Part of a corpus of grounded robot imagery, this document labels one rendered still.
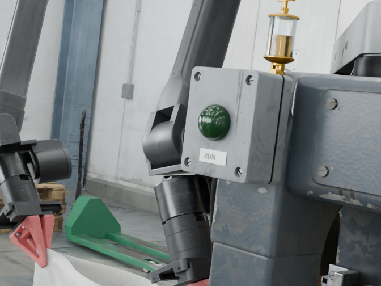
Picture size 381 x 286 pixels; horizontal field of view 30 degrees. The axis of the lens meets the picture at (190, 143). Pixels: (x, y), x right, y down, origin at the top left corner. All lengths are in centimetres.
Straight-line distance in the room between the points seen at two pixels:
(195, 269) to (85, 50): 843
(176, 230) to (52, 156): 42
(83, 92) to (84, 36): 71
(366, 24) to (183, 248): 34
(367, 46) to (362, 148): 17
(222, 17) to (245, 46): 663
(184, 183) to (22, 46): 54
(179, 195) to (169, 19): 765
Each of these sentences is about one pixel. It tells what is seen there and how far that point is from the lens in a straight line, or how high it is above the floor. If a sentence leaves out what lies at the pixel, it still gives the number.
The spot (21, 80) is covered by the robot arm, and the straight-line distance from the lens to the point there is 128.
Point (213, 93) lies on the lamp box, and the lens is 59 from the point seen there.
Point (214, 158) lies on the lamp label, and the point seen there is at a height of 126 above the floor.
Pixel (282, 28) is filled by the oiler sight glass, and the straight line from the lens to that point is 65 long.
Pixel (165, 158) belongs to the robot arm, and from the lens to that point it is 88.
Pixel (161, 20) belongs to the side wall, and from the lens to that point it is 859.
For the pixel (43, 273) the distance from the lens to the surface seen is 116.
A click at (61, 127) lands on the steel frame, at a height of 80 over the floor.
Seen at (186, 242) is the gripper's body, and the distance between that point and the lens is 85.
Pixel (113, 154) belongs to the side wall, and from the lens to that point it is 904.
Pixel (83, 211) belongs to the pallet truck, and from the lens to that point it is 625.
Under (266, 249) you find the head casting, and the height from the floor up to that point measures 118.
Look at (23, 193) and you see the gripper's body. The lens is 118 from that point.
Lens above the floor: 130
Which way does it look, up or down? 3 degrees down
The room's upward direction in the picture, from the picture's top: 7 degrees clockwise
